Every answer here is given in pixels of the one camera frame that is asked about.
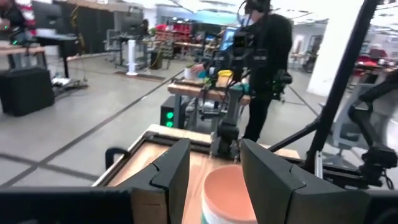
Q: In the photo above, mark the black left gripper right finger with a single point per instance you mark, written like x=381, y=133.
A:
x=270, y=186

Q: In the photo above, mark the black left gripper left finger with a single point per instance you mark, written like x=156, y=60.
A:
x=177, y=174

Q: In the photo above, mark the orange bowl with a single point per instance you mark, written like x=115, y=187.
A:
x=227, y=193

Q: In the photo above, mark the white bowl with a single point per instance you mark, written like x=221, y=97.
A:
x=224, y=219

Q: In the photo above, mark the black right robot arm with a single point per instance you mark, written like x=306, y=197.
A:
x=228, y=137

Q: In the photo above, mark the computer tower green lights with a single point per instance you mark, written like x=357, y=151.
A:
x=164, y=109

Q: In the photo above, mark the black table clamp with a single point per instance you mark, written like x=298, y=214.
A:
x=108, y=157

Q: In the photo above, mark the wooden workbench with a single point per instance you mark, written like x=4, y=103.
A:
x=192, y=90

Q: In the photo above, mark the white pink container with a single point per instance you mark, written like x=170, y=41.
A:
x=190, y=72

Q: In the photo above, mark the dark floor mat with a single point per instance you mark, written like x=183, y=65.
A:
x=140, y=76

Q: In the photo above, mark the yellow container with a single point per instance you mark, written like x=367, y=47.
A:
x=225, y=73

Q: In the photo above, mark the white tower fan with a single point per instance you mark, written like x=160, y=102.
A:
x=132, y=56

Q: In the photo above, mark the red storage shelf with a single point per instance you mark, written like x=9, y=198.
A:
x=177, y=34

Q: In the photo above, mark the blue screen monitor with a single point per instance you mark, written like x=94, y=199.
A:
x=228, y=39

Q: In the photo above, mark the grey metal rack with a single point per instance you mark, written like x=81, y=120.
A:
x=124, y=25

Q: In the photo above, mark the black cabinet box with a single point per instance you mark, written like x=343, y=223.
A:
x=26, y=91

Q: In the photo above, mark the black desk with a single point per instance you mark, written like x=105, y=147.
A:
x=56, y=38

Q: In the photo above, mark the wooden side table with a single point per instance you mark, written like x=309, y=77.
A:
x=21, y=49

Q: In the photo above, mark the dark computer monitor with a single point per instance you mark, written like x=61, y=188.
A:
x=46, y=14

